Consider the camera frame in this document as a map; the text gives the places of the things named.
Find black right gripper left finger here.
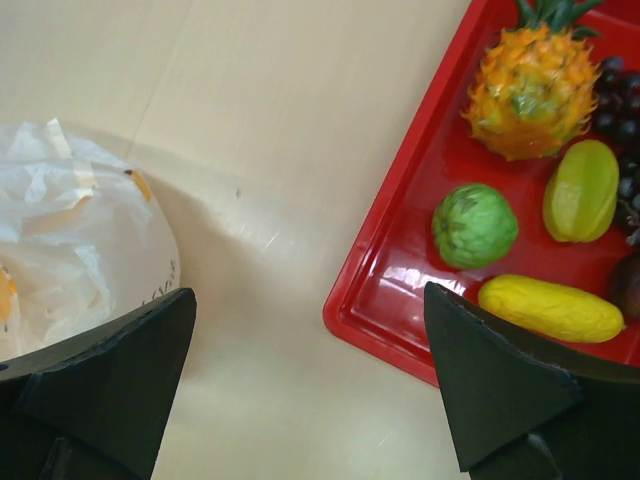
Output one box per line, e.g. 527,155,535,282
1,288,197,479

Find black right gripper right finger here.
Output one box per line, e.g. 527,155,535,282
424,282,639,480

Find yellow fake lemon fruit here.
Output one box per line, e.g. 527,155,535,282
478,274,625,343

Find dark purple fake passionfruit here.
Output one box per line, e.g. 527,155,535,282
609,252,639,320

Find white plastic bag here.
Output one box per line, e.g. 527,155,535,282
1,120,181,360

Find green fake custard apple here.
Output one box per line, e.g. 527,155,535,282
431,183,519,270

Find yellow-green fake starfruit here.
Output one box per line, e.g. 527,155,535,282
543,139,620,243

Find dark purple fake grapes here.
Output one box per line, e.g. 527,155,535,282
592,56,639,247

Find orange fake pineapple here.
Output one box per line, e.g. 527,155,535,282
461,1,601,161

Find red plastic tray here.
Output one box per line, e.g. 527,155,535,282
323,1,630,383

